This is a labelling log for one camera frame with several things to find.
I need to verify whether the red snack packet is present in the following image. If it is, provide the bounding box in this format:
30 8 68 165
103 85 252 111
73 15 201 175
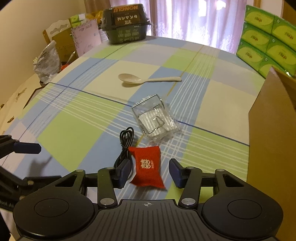
128 146 165 189

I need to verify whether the black cable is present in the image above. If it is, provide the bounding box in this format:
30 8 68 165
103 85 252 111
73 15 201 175
113 126 135 168

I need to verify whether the bagged metal wire holder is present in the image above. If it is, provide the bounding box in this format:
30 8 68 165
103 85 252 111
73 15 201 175
132 94 180 142

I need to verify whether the beige plastic spoon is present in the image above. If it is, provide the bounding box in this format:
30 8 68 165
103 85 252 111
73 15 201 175
117 73 182 85

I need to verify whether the checkered blue green tablecloth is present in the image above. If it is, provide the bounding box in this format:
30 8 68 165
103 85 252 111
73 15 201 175
1 37 264 199

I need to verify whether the brown cardboard box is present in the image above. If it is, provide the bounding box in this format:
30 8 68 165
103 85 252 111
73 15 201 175
53 34 78 65
247 68 295 240

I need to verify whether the crinkled white plastic bag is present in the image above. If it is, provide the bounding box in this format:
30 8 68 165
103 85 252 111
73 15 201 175
33 40 61 84

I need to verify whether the brown cardboard box left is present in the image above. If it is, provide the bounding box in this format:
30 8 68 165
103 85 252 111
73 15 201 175
53 34 78 65

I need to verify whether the white carved chair back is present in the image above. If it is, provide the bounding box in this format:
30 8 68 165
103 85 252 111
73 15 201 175
43 20 71 44

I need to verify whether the pink white cardboard box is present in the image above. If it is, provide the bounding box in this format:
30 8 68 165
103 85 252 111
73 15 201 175
71 20 102 57

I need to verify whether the dark green instant noodle bowl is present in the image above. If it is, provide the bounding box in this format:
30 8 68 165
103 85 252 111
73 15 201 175
101 4 151 45

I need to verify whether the purple sheer curtain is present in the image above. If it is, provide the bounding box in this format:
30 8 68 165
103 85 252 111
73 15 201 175
83 0 255 54

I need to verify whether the stack of green tissue boxes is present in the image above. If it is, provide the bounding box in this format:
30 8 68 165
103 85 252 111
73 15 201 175
236 5 295 77

